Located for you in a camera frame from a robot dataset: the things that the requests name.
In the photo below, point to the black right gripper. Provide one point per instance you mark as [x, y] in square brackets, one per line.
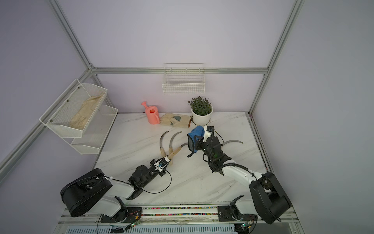
[199, 143]

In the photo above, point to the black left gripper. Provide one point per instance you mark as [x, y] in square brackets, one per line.
[162, 173]

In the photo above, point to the blue microfibre rag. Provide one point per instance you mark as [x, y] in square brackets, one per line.
[194, 138]

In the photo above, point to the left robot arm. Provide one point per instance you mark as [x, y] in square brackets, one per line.
[97, 193]

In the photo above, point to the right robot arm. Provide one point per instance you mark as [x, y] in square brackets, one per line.
[268, 198]

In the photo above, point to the potted green plant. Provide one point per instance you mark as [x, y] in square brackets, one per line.
[201, 109]

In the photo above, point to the lower white mesh shelf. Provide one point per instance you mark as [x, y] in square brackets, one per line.
[96, 133]

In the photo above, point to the white mesh shelf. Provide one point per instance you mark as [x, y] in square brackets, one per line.
[58, 116]
[96, 133]

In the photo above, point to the pink watering can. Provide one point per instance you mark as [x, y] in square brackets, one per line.
[151, 113]

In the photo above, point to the beige glove in shelf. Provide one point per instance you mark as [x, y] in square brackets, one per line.
[81, 118]

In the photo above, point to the upper white mesh shelf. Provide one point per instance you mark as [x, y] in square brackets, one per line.
[58, 116]

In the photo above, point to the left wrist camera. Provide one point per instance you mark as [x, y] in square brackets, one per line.
[162, 163]

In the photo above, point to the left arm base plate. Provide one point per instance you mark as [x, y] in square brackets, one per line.
[130, 215]

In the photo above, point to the aluminium front rail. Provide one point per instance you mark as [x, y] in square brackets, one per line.
[160, 214]

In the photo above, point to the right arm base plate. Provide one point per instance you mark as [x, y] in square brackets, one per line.
[229, 213]

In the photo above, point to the white wire wall basket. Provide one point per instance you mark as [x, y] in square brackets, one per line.
[184, 78]

